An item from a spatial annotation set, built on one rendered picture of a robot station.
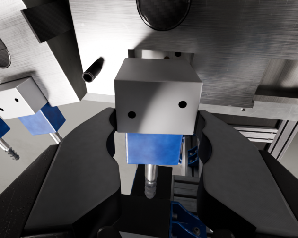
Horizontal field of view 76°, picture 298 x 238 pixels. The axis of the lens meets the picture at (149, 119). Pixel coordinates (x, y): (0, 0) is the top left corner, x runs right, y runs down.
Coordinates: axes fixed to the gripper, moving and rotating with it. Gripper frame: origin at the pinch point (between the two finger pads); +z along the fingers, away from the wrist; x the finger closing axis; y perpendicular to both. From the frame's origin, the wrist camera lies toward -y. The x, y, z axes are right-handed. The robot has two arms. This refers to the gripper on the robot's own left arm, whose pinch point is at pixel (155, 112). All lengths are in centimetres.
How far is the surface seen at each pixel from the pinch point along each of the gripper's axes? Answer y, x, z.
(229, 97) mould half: 0.7, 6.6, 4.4
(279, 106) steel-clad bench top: 5.2, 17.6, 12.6
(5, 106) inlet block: 4.5, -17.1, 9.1
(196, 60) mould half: -2.4, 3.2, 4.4
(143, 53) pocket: -2.2, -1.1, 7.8
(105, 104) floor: 51, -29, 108
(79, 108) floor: 56, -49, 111
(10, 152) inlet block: 15.8, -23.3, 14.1
